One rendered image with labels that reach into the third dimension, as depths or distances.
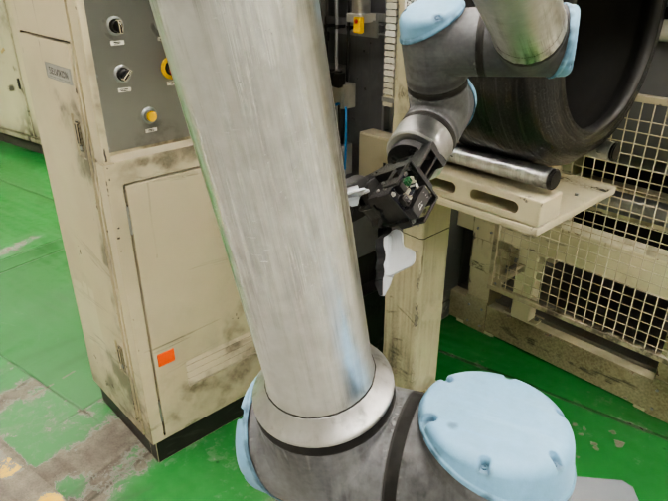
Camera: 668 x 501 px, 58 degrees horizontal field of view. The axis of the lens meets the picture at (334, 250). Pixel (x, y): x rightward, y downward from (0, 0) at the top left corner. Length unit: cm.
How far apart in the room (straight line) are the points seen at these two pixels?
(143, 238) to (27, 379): 99
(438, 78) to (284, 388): 50
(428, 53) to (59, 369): 184
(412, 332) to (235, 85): 145
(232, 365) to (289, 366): 129
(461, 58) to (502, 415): 47
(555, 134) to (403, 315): 77
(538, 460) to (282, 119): 37
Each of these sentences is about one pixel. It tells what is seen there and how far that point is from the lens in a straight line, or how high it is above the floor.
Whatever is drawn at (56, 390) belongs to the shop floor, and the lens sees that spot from 227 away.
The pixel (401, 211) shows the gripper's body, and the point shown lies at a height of 101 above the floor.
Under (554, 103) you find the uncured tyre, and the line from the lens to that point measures 121.
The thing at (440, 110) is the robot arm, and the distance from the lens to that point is 91.
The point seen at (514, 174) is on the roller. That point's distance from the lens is 133.
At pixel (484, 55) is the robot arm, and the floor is 119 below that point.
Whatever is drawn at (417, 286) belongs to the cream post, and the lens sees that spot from 171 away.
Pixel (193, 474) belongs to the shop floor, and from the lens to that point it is 184.
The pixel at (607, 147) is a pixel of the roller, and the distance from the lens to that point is 154.
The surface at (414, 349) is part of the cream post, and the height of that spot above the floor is 26.
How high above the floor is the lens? 131
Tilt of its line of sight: 26 degrees down
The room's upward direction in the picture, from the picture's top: straight up
